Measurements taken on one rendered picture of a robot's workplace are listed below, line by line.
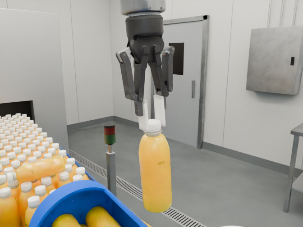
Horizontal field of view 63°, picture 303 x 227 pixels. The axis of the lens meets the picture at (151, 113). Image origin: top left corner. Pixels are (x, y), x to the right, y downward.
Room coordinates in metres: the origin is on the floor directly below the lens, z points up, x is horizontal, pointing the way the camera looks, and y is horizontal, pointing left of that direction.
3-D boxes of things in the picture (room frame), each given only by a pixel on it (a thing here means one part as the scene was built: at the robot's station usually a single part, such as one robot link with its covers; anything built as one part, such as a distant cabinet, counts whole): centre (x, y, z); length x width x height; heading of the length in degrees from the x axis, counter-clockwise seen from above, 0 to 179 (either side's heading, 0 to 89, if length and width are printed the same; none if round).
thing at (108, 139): (1.27, 0.23, 1.18); 0.06 x 0.06 x 0.05
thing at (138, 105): (0.51, 0.03, 1.52); 0.03 x 0.01 x 0.05; 125
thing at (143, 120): (0.52, 0.02, 1.50); 0.03 x 0.01 x 0.07; 35
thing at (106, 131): (1.27, 0.23, 1.23); 0.06 x 0.06 x 0.04
